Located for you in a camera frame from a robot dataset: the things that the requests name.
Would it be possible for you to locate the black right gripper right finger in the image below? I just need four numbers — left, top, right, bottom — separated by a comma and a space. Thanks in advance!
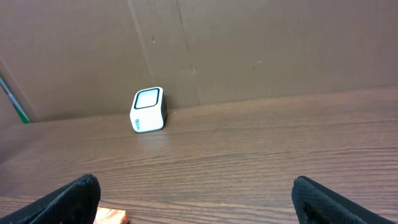
292, 176, 394, 224

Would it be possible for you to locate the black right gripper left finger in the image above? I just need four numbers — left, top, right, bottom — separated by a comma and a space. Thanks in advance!
1, 174, 101, 224

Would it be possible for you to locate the orange tissue packet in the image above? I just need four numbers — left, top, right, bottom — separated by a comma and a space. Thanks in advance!
93, 207, 130, 224

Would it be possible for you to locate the white barcode scanner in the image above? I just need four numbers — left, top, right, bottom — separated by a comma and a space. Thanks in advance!
129, 86, 168, 133

